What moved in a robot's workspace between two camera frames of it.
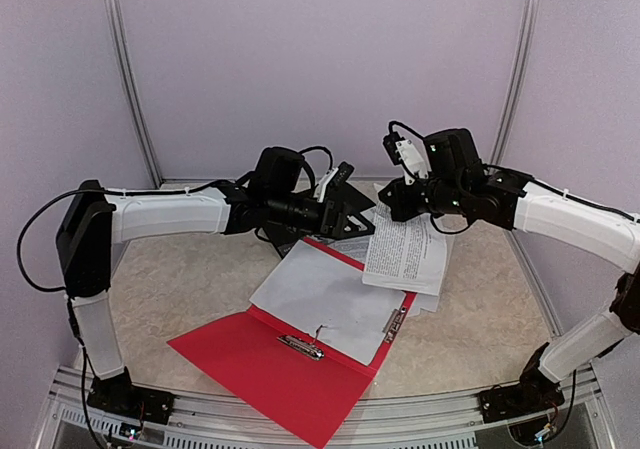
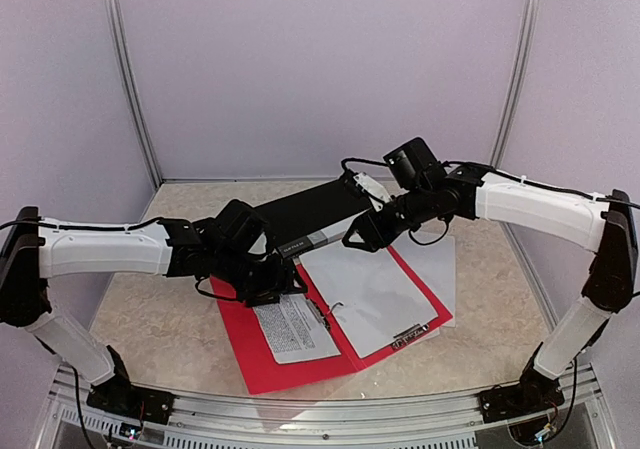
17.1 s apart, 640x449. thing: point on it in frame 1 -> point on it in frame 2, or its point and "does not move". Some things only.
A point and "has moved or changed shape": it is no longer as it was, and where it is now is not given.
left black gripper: x=320 y=225 -> x=279 y=281
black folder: x=344 y=205 does not move
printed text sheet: x=405 y=256 -> x=294 y=331
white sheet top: x=323 y=294 has moved or changed shape
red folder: x=301 y=380 -> x=259 y=374
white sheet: x=430 y=303 -> x=435 y=265
